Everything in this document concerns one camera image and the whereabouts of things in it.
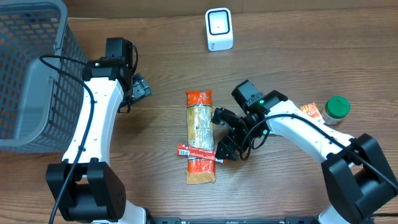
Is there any small orange white box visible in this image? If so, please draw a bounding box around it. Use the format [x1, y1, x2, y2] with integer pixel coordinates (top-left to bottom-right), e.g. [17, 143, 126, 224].
[300, 102, 325, 124]

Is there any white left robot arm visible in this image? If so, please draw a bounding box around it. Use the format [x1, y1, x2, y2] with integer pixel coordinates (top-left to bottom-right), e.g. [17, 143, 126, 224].
[45, 37, 152, 224]

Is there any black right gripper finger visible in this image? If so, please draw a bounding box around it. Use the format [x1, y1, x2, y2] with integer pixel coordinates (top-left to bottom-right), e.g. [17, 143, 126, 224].
[211, 108, 227, 125]
[215, 136, 239, 161]

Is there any white barcode scanner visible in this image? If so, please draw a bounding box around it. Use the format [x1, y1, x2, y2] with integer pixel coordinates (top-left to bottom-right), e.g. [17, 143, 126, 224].
[205, 7, 234, 52]

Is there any red coffee stick sachet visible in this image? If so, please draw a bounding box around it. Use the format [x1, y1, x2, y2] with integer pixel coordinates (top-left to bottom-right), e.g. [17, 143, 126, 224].
[177, 144, 225, 164]

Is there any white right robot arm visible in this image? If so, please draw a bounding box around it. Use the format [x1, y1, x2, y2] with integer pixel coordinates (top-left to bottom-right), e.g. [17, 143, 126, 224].
[211, 80, 397, 223]

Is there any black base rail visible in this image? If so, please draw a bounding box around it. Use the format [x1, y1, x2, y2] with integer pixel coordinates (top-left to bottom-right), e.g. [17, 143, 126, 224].
[146, 217, 318, 224]

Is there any grey plastic mesh basket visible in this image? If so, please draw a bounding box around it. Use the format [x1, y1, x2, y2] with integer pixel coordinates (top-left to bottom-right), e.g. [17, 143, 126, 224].
[1, 0, 87, 153]

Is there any long orange spaghetti packet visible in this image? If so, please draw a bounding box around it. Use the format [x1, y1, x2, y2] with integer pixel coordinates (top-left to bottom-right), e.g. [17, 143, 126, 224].
[186, 90, 216, 185]

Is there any green capped bottle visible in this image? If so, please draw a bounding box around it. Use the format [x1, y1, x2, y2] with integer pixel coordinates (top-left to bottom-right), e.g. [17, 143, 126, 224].
[322, 96, 351, 125]

